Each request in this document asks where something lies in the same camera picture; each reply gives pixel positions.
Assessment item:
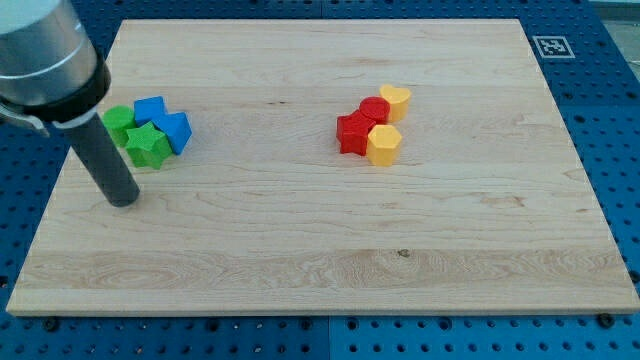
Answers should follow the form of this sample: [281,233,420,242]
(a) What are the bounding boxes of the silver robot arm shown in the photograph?
[1,0,110,136]

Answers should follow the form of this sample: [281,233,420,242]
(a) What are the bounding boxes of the red star block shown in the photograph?
[336,110,376,156]

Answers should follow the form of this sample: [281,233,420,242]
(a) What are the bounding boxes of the yellow hexagon block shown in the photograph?
[366,125,402,167]

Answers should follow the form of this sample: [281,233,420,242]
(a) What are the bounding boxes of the red cylinder block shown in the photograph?
[358,96,391,124]

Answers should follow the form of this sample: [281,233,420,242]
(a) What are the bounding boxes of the yellow heart block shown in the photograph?
[379,84,412,123]

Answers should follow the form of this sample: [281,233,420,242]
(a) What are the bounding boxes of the blue pentagon block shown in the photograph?
[151,112,192,155]

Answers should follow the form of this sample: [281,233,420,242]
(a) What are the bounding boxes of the light wooden board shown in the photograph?
[7,19,639,317]

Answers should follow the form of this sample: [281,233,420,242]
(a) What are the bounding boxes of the green star block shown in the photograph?
[125,122,173,169]

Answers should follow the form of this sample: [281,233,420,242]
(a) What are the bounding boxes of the blue cube block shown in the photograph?
[134,96,167,127]

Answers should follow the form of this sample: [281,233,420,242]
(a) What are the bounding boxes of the green cylinder block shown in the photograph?
[102,105,136,147]

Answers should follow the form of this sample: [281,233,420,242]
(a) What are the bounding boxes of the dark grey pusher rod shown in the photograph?
[60,111,140,207]

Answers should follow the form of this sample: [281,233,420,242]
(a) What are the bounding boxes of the white fiducial marker tag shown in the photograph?
[533,35,575,59]

